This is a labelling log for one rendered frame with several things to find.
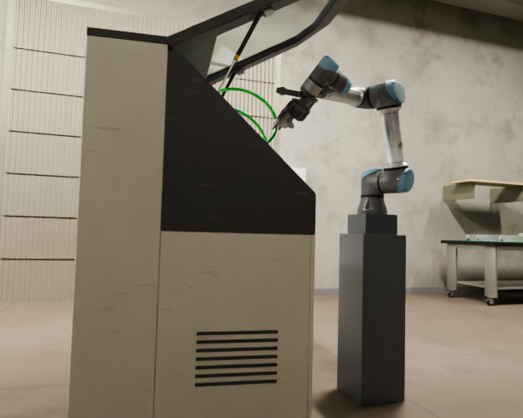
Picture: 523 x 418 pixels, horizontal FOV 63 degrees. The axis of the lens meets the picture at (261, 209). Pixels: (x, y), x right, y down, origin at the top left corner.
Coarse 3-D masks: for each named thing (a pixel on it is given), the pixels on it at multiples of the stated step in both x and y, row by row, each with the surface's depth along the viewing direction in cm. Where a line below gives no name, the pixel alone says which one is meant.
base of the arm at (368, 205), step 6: (360, 198) 220; (366, 198) 216; (372, 198) 214; (378, 198) 214; (360, 204) 218; (366, 204) 215; (372, 204) 213; (378, 204) 213; (384, 204) 218; (360, 210) 216; (366, 210) 214; (372, 210) 212; (378, 210) 212; (384, 210) 214
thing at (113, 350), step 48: (96, 48) 151; (144, 48) 155; (96, 96) 150; (144, 96) 154; (96, 144) 150; (144, 144) 153; (96, 192) 149; (144, 192) 152; (96, 240) 148; (144, 240) 152; (96, 288) 147; (144, 288) 151; (96, 336) 147; (144, 336) 150; (96, 384) 146; (144, 384) 149
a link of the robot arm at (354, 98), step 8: (352, 88) 205; (360, 88) 208; (320, 96) 188; (328, 96) 191; (336, 96) 194; (344, 96) 198; (352, 96) 202; (360, 96) 206; (352, 104) 209; (360, 104) 209; (368, 104) 209
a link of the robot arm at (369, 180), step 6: (372, 168) 216; (378, 168) 215; (366, 174) 216; (372, 174) 215; (378, 174) 213; (360, 180) 221; (366, 180) 216; (372, 180) 214; (378, 180) 212; (366, 186) 216; (372, 186) 214; (378, 186) 212; (360, 192) 221; (366, 192) 216; (372, 192) 215; (378, 192) 215
